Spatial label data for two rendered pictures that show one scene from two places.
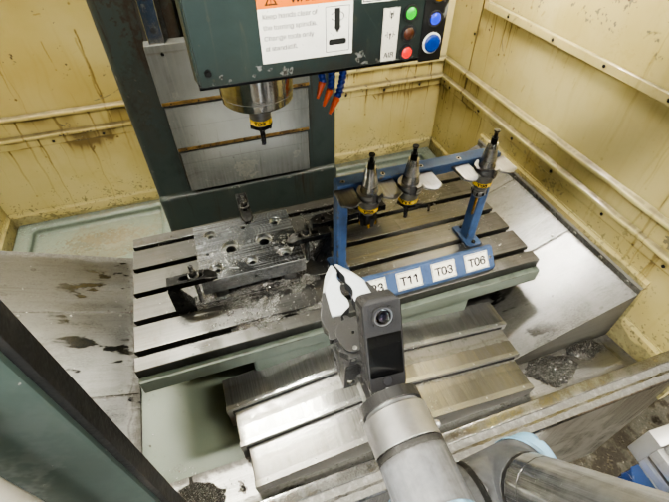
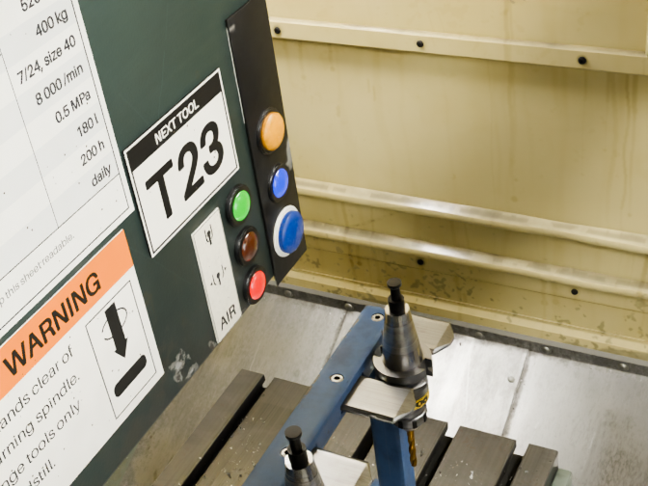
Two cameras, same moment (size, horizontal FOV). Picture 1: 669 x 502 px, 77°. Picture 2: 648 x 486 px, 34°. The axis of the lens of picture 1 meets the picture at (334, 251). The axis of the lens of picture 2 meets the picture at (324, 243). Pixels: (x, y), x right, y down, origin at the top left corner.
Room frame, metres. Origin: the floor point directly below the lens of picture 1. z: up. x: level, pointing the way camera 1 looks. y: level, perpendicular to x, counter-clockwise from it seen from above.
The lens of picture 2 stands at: (0.31, 0.20, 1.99)
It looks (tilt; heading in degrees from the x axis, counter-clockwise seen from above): 35 degrees down; 320
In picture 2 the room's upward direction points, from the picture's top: 9 degrees counter-clockwise
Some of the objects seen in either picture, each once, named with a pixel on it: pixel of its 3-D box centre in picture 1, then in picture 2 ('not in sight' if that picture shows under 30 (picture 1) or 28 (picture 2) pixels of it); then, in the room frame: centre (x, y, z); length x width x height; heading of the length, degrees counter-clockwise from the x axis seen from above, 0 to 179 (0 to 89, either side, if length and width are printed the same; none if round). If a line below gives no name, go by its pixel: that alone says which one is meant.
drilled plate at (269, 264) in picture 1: (248, 248); not in sight; (0.88, 0.26, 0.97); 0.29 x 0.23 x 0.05; 109
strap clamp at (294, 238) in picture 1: (309, 241); not in sight; (0.90, 0.08, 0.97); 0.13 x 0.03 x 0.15; 109
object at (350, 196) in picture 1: (347, 198); not in sight; (0.81, -0.03, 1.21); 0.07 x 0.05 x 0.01; 19
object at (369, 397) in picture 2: (467, 173); (382, 400); (0.91, -0.35, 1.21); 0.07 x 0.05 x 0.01; 19
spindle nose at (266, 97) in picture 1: (254, 70); not in sight; (0.90, 0.17, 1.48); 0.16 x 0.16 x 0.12
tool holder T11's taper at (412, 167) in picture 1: (412, 169); (304, 484); (0.86, -0.19, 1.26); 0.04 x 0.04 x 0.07
